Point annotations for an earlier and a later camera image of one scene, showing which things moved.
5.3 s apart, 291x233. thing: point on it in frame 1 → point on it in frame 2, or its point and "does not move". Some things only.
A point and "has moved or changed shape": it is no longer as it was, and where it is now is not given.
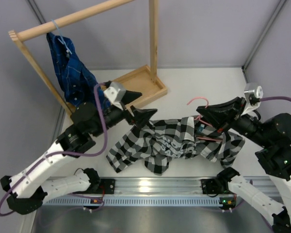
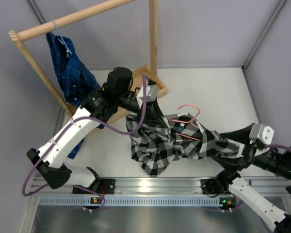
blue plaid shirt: [78, 81] does not move
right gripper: [221, 115] → [241, 135]
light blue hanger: [63, 43] does not move
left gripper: [141, 116] → [153, 109]
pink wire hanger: [203, 121] → [190, 122]
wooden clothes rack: [143, 80] does not move
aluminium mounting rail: [160, 187] does not move
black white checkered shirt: [156, 143] has moved or changed shape
